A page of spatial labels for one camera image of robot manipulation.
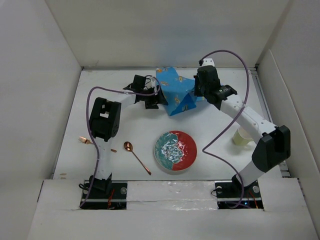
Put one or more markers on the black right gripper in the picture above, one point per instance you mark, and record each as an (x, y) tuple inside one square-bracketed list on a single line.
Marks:
[(197, 92)]

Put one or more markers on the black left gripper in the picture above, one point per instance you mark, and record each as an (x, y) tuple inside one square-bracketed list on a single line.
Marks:
[(157, 99)]

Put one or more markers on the blue patterned cloth napkin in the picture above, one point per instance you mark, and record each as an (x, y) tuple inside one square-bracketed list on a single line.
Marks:
[(177, 90)]

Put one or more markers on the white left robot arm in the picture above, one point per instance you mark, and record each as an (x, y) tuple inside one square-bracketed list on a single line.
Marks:
[(103, 120)]

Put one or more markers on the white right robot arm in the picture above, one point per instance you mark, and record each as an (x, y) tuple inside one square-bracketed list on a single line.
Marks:
[(273, 143)]

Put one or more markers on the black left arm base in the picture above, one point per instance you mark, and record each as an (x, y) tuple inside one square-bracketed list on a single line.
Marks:
[(105, 194)]

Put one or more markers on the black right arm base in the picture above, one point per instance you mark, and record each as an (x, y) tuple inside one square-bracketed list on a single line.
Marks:
[(229, 195)]

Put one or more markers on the copper spoon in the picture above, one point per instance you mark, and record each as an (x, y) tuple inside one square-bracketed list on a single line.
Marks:
[(129, 148)]

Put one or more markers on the pale yellow paper cup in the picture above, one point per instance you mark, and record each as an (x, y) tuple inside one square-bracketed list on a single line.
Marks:
[(241, 137)]

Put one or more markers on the red and teal plate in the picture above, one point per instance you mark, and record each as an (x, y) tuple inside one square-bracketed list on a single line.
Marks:
[(175, 151)]

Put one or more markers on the copper fork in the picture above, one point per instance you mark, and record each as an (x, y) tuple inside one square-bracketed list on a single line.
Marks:
[(89, 142)]

